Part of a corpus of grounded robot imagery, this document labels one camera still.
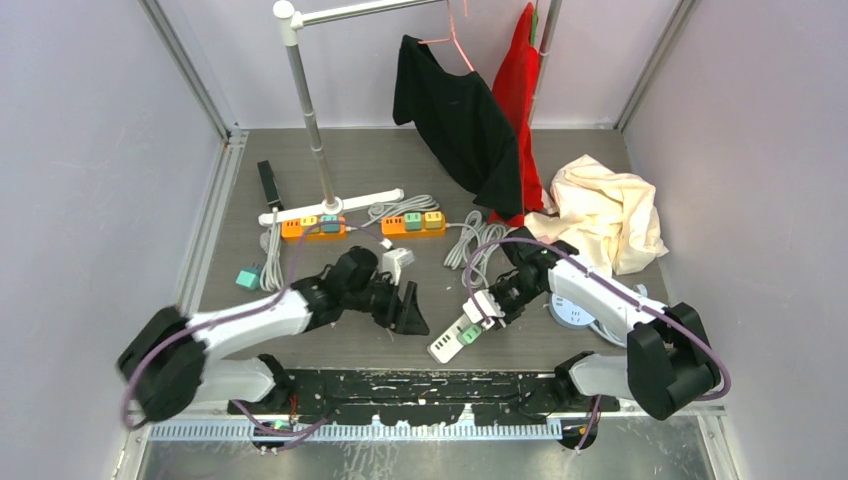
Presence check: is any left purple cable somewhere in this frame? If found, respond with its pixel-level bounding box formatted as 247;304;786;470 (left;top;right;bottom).
119;221;392;453

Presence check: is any cream cloth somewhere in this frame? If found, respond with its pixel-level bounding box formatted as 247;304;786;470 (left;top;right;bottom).
524;155;668;275

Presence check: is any silver clothes rack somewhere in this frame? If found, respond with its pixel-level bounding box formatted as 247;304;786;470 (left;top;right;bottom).
260;1;563;226

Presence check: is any black shirt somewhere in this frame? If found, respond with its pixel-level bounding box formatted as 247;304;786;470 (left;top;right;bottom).
392;35;524;220

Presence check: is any round blue socket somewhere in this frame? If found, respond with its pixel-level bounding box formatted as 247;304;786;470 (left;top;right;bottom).
548;294;597;329

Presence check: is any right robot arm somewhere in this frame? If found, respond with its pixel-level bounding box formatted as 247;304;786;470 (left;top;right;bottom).
484;228;731;420

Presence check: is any orange power strip right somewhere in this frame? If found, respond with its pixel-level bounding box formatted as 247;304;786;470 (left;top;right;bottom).
381;214;447;240

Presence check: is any teal charger left strip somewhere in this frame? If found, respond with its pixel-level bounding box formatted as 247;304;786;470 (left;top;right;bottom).
320;215;343;234

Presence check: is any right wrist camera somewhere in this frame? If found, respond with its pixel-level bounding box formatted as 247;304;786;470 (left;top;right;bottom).
462;290;506;331

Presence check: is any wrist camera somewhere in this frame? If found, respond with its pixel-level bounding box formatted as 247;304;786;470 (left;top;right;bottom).
462;290;506;331
380;247;415;285

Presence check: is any white power strip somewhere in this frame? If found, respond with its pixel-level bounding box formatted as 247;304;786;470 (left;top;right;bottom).
427;315;472;364

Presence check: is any orange strip grey cable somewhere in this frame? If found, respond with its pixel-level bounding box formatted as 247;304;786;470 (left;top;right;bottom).
345;193;441;233

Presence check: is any green charger on orange strip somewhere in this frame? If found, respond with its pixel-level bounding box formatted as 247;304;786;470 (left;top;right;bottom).
404;212;423;232

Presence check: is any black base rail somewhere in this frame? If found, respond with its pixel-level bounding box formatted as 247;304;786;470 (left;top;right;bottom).
245;369;593;427

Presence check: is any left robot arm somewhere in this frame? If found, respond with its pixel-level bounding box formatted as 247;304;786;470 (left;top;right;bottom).
116;246;430;430

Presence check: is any orange power strip left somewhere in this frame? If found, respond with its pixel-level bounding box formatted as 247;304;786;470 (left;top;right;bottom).
281;215;347;243

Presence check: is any red garment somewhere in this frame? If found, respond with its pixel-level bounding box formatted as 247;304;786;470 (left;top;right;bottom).
492;2;545;212

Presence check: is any black strip grey cable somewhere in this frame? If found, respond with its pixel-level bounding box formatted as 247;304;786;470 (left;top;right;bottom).
258;206;286;293

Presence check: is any green charger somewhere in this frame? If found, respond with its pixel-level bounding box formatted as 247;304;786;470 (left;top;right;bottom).
458;324;483;346
404;212;423;232

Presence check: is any grey coiled cable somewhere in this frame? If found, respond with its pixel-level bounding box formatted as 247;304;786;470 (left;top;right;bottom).
442;210;518;293

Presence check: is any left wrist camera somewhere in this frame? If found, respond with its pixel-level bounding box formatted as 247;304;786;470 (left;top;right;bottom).
380;247;415;285

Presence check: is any black power strip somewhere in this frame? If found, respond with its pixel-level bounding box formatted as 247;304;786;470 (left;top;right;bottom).
257;160;285;210

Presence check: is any orange power strip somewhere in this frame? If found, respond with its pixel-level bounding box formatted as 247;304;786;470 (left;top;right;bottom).
381;214;447;240
281;215;347;243

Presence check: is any teal USB charger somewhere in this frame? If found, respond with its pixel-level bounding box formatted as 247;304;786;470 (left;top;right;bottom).
235;266;262;291

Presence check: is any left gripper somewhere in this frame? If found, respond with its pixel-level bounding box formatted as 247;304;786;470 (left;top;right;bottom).
343;271;429;335

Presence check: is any yellow charger on orange strip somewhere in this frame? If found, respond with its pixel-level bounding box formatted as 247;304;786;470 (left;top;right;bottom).
423;211;445;231

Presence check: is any pink hanger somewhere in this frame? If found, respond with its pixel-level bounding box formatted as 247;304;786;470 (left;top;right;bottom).
418;0;475;72

